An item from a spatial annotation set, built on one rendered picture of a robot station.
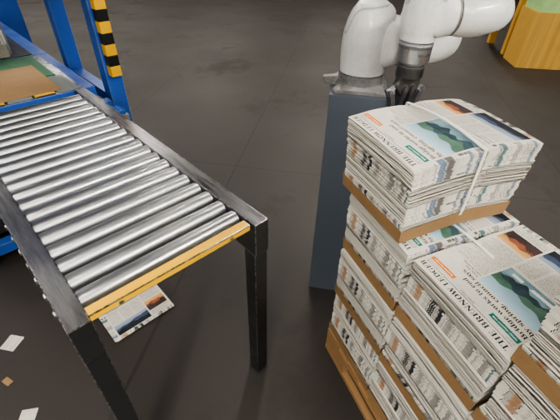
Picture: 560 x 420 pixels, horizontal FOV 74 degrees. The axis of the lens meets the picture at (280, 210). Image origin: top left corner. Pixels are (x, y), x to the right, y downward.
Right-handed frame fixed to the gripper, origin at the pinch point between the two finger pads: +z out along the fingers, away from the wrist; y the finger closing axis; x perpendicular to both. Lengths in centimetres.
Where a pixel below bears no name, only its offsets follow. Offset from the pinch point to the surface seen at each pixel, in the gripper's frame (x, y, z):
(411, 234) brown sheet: -33.1, -16.2, 10.5
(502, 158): -33.0, 5.0, -7.1
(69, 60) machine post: 178, -104, 20
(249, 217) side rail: -6, -50, 16
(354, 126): -8.6, -21.3, -8.5
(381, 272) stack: -29.1, -18.4, 28.0
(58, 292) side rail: -17, -98, 16
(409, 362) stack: -48, -19, 44
